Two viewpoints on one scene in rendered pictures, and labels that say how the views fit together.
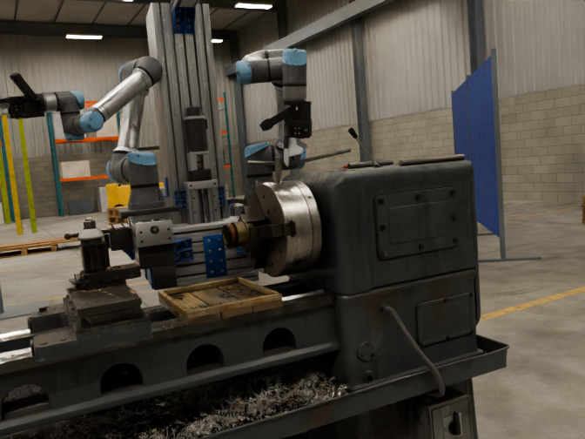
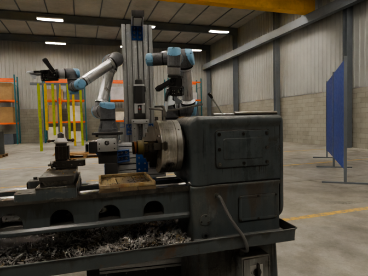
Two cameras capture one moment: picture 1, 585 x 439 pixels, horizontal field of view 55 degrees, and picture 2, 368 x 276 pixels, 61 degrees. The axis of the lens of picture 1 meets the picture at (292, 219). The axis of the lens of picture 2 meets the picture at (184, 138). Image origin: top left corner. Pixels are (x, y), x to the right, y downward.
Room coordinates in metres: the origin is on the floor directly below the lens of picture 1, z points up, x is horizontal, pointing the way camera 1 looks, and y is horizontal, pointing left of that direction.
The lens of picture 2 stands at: (0.04, -0.40, 1.23)
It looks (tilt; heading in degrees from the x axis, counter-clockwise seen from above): 3 degrees down; 10
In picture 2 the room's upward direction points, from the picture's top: 1 degrees counter-clockwise
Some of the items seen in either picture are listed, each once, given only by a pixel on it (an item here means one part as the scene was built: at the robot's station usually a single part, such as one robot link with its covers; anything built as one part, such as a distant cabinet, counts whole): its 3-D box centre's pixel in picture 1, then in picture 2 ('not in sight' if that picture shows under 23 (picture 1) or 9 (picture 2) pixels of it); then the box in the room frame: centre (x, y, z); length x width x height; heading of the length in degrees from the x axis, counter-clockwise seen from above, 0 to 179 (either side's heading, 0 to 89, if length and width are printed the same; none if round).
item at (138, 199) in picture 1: (145, 195); (108, 125); (2.30, 0.59, 1.21); 0.15 x 0.15 x 0.10
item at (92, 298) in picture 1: (99, 297); (61, 174); (1.63, 0.59, 0.95); 0.43 x 0.17 x 0.05; 26
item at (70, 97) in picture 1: (68, 101); (72, 73); (2.24, 0.84, 1.61); 0.11 x 0.08 x 0.09; 130
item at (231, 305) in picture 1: (217, 298); (125, 181); (1.76, 0.26, 0.89); 0.36 x 0.30 x 0.04; 26
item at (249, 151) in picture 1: (259, 158); (172, 109); (2.47, 0.12, 1.33); 0.13 x 0.12 x 0.14; 93
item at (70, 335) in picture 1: (85, 319); (51, 184); (1.59, 0.62, 0.90); 0.47 x 0.30 x 0.06; 26
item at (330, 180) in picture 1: (376, 219); (225, 146); (2.06, -0.31, 1.06); 0.59 x 0.48 x 0.39; 116
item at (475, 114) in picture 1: (472, 156); (333, 120); (8.22, -2.70, 1.18); 4.12 x 0.80 x 2.35; 170
